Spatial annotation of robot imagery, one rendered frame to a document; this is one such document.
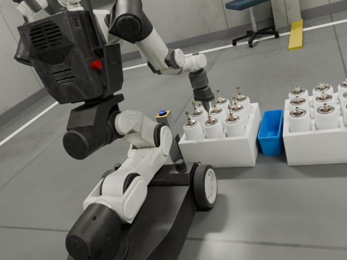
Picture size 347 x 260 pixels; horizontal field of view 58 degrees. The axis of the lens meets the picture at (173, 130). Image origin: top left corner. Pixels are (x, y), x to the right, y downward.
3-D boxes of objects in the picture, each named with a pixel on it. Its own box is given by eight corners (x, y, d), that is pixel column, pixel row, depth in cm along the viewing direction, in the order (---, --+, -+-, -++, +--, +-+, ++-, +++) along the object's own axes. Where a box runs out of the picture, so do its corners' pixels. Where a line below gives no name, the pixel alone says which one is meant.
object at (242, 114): (249, 130, 183) (242, 102, 175) (254, 137, 175) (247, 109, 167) (233, 135, 184) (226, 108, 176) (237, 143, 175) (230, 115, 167)
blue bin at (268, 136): (282, 156, 164) (279, 136, 159) (261, 157, 169) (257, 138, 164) (286, 126, 188) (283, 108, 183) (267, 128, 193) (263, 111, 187)
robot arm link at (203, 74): (203, 80, 151) (197, 58, 146) (184, 83, 156) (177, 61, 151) (210, 70, 159) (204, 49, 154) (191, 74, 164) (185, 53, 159)
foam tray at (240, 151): (254, 166, 164) (247, 137, 156) (187, 169, 181) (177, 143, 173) (263, 128, 194) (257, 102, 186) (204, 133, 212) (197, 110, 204)
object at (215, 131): (221, 143, 181) (214, 115, 173) (231, 149, 172) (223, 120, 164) (207, 150, 178) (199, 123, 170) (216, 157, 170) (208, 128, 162)
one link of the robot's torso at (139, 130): (173, 152, 159) (118, 140, 119) (144, 155, 167) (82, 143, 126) (173, 124, 162) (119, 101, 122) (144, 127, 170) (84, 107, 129)
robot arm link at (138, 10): (154, 38, 110) (132, 7, 100) (132, 49, 112) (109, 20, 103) (152, 20, 117) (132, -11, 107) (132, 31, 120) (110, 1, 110)
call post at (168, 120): (182, 161, 190) (166, 116, 177) (172, 161, 194) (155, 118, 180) (186, 153, 196) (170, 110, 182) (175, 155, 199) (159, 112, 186)
